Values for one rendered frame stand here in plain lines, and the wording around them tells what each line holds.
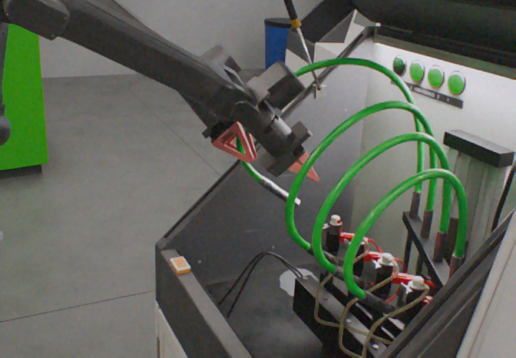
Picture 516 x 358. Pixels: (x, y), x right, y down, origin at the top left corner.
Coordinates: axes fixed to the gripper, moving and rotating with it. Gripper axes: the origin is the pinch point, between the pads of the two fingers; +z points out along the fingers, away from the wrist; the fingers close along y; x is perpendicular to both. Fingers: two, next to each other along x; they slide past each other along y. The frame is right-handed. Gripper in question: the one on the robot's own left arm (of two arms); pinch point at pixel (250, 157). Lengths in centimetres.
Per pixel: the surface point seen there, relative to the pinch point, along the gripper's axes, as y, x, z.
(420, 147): 10.7, -25.6, 20.0
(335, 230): 0.7, -3.4, 21.6
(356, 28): 315, -36, -50
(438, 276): -7.6, -14.3, 38.1
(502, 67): 3.0, -45.8, 17.6
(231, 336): -12.5, 21.1, 23.8
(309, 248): -12.0, -0.8, 20.0
